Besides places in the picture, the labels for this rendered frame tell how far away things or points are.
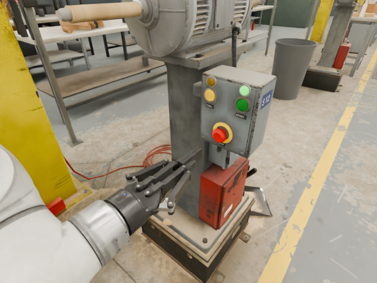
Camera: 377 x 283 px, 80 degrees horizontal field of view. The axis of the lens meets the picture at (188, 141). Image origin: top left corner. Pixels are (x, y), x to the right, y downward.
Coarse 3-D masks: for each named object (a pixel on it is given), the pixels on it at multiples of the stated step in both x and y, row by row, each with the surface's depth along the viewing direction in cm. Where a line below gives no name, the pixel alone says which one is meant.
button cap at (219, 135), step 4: (212, 132) 60; (216, 132) 58; (220, 132) 58; (224, 132) 58; (216, 136) 59; (220, 136) 58; (224, 136) 58; (216, 140) 59; (220, 140) 58; (224, 140) 59
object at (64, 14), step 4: (60, 8) 44; (64, 8) 45; (60, 12) 44; (64, 12) 44; (68, 12) 45; (60, 16) 45; (64, 16) 44; (68, 16) 45; (64, 20) 45; (68, 20) 46
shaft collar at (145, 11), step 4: (136, 0) 56; (140, 0) 56; (144, 0) 57; (140, 4) 56; (144, 4) 56; (144, 8) 57; (148, 8) 57; (144, 12) 57; (148, 12) 58; (136, 16) 59; (140, 16) 58; (144, 16) 58
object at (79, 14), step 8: (72, 8) 45; (80, 8) 46; (88, 8) 47; (96, 8) 48; (104, 8) 50; (112, 8) 51; (120, 8) 52; (128, 8) 54; (136, 8) 56; (72, 16) 45; (80, 16) 46; (88, 16) 48; (96, 16) 49; (104, 16) 50; (112, 16) 52; (120, 16) 53; (128, 16) 55
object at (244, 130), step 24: (216, 72) 56; (240, 72) 56; (216, 96) 56; (240, 96) 52; (264, 96) 52; (216, 120) 60; (240, 120) 55; (264, 120) 59; (216, 144) 64; (240, 144) 58
